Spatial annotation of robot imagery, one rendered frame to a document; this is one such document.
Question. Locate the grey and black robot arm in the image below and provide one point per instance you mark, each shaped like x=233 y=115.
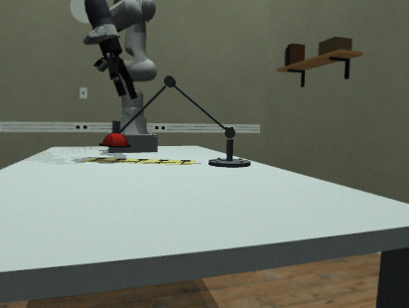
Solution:
x=106 y=24

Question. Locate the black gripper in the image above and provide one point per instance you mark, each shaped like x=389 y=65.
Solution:
x=113 y=48

